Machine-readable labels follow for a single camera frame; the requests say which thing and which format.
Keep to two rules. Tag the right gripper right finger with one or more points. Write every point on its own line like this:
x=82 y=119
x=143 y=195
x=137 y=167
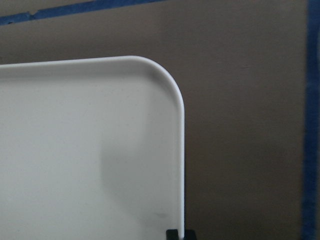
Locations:
x=189 y=234

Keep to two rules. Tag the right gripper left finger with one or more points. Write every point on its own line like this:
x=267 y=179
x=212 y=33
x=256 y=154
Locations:
x=171 y=234

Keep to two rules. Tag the cream rabbit tray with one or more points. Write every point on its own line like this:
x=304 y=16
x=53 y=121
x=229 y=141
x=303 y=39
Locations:
x=91 y=149

